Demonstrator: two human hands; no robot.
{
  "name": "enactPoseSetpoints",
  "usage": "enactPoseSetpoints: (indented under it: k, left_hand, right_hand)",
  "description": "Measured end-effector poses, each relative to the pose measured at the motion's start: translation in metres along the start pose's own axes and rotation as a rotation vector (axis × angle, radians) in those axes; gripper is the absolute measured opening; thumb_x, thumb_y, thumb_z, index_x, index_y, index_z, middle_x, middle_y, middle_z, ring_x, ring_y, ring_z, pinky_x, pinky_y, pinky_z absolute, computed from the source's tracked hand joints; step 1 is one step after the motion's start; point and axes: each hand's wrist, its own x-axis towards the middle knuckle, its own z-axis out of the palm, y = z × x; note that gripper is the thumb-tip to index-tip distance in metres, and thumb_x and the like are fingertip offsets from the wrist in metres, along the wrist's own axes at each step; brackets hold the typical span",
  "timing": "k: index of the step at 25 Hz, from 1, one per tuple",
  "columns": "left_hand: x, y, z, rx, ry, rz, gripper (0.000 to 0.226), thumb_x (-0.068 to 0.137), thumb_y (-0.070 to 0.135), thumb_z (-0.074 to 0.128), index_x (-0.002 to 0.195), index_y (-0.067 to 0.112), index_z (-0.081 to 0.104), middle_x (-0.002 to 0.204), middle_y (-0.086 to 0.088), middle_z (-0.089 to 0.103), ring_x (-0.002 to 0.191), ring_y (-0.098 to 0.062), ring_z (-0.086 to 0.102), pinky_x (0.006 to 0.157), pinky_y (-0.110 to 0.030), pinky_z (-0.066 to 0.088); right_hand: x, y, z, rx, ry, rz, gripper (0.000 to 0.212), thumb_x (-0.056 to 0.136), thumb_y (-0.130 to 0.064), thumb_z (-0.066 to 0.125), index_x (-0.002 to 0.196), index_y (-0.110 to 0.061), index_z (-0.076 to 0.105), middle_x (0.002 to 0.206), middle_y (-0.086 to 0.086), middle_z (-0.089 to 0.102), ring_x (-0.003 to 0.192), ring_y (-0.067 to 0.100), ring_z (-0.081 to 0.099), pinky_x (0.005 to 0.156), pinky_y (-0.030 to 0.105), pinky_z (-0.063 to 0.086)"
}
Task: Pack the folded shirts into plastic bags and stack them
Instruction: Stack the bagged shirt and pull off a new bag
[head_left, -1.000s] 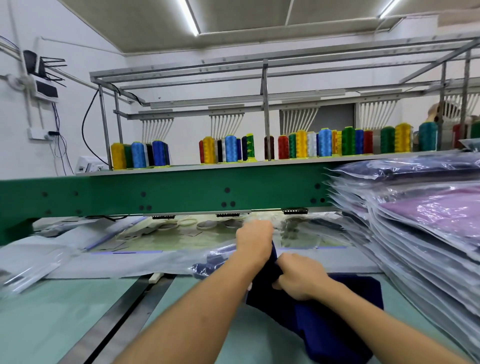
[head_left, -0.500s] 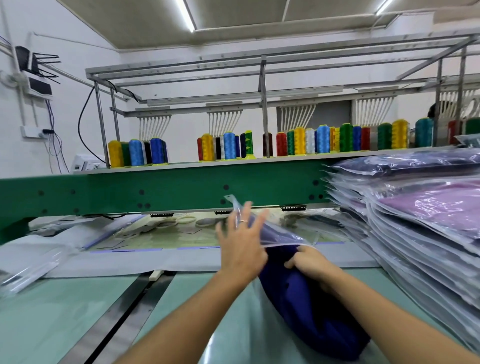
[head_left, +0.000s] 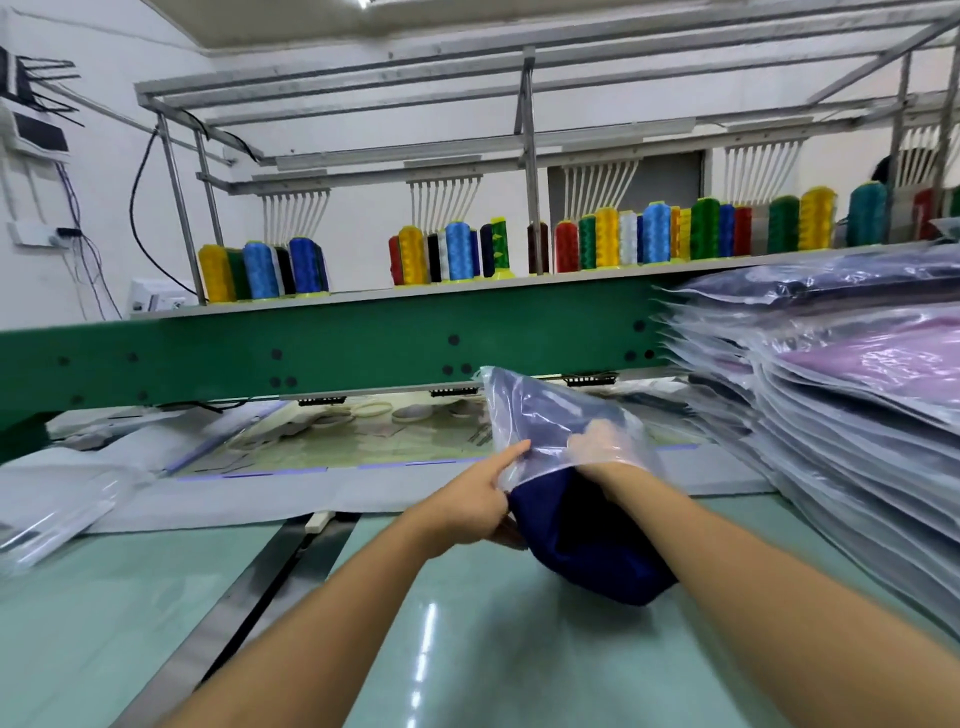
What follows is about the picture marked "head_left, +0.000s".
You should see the crumpled clear plastic film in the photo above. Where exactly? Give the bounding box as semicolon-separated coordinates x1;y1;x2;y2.
0;462;152;579

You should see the navy blue shirt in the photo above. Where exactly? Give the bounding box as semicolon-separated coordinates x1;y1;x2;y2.
507;465;680;608

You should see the person's left hand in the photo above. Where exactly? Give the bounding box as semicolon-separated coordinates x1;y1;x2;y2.
408;439;534;557

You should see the stack of bagged garments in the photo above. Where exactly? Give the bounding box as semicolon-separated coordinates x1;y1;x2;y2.
660;243;960;632

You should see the wall router with antennas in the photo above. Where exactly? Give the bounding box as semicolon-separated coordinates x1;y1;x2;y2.
0;45;84;159

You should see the white wall socket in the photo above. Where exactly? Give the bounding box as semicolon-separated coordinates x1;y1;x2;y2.
7;220;84;249

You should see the green machine beam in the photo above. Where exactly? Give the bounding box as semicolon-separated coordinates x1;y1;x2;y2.
0;270;707;464

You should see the row of coloured thread spools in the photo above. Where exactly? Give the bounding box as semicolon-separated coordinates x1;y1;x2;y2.
198;180;960;305

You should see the person's right forearm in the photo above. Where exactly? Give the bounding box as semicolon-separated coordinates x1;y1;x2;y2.
600;468;960;728

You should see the grey metal thread rack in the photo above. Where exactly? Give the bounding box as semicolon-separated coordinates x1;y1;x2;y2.
135;0;960;302

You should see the person's left forearm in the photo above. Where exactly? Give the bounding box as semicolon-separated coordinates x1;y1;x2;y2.
157;510;459;728

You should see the white box device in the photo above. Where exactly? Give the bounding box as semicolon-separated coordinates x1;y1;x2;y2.
129;277;200;315

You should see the black hanging cable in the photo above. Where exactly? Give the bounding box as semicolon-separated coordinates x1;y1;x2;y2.
129;127;204;302

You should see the person's right hand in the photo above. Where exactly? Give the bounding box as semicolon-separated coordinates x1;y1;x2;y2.
567;420;654;489

